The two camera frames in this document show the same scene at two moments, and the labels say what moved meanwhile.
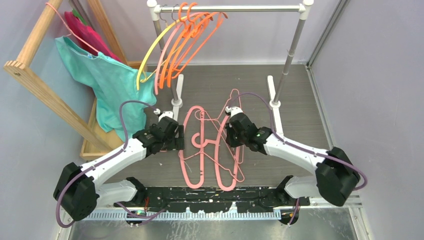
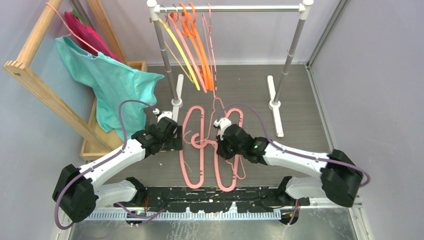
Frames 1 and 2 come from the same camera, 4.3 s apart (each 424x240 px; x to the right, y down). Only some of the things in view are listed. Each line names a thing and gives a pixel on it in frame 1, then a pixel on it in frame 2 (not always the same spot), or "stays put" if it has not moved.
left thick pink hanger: (202, 167) stays put
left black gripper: (175, 144) stays put
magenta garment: (88, 38) stays put
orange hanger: (192, 41) → (193, 25)
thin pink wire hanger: (71, 30) stays put
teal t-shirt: (114, 82) stays put
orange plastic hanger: (185, 29) → (184, 19)
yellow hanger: (139, 80) → (182, 54)
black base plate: (198, 199) stays put
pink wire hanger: (224, 133) → (211, 49)
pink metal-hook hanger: (176, 26) → (174, 23)
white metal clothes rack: (176, 82) stays put
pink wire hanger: (200, 153) → (205, 141)
